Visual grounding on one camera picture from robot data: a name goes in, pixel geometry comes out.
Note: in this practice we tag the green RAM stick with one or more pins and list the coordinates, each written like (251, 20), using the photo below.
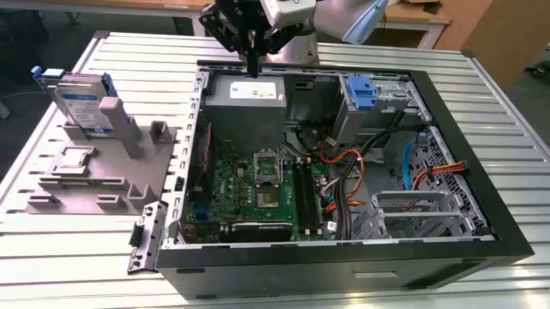
(79, 183)

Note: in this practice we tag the brown wooden cabinet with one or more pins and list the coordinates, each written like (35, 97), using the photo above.
(507, 38)

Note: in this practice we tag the wooden desk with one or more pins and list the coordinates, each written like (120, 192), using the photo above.
(430, 17)

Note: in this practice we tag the grey hinged case bracket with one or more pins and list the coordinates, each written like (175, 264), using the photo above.
(149, 244)

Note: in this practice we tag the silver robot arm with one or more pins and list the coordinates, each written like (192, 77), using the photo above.
(296, 48)

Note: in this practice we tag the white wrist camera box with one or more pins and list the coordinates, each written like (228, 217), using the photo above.
(287, 13)

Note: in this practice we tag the CPU socket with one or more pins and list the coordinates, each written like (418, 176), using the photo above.
(267, 199)

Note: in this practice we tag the black PC case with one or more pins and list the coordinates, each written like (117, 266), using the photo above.
(300, 267)

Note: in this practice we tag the metal optical drive cage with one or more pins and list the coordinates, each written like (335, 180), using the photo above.
(356, 122)

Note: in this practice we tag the metal disk bay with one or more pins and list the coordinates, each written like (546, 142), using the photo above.
(412, 214)

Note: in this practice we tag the green motherboard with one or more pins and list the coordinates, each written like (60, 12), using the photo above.
(227, 193)

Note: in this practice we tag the black RAM slot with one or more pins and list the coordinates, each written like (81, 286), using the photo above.
(302, 196)
(314, 196)

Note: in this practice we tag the metal locking lever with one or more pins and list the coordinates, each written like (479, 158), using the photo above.
(280, 170)

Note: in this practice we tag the blue drive latch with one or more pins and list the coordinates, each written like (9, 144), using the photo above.
(363, 93)

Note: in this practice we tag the grey power supply unit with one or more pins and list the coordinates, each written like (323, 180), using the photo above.
(244, 125)

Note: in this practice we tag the hard disk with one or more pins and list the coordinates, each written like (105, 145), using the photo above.
(79, 106)

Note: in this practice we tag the grey parts rack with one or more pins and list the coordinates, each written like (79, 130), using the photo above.
(111, 167)

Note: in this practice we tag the black graphics card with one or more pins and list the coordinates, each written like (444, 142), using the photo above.
(258, 230)

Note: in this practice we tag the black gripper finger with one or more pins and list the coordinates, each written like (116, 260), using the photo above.
(258, 64)
(250, 64)

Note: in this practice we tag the silver CPU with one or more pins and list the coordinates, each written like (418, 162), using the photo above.
(73, 157)

